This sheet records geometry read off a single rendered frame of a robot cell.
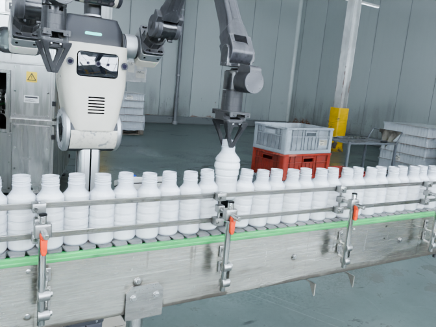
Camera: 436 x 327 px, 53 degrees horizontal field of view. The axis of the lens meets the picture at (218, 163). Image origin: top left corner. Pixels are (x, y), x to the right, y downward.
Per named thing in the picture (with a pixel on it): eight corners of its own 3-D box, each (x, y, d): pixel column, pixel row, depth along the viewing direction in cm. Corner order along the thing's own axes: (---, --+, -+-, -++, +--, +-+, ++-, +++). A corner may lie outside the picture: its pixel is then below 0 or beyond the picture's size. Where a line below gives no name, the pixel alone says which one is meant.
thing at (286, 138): (284, 154, 352) (287, 128, 348) (250, 146, 384) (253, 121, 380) (331, 153, 390) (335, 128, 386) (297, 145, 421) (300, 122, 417)
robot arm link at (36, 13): (37, 7, 143) (19, 4, 140) (42, -13, 135) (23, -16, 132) (40, 31, 141) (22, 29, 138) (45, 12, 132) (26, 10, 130)
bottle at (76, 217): (55, 241, 102) (57, 173, 99) (76, 235, 107) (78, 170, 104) (72, 248, 99) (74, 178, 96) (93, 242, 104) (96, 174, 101)
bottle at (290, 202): (288, 217, 139) (294, 167, 136) (300, 223, 134) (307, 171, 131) (273, 218, 136) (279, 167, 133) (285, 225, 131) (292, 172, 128)
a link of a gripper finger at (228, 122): (231, 145, 125) (235, 112, 123) (246, 149, 119) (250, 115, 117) (211, 145, 121) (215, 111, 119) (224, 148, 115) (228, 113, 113)
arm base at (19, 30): (40, 41, 147) (38, 11, 150) (44, 28, 140) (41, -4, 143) (12, 37, 142) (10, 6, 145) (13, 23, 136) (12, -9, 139)
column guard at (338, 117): (333, 152, 1094) (339, 108, 1075) (322, 148, 1128) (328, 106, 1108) (344, 152, 1115) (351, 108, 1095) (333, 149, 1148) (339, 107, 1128)
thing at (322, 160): (281, 181, 357) (284, 154, 353) (248, 170, 389) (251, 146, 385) (329, 177, 394) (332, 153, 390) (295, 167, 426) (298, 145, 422)
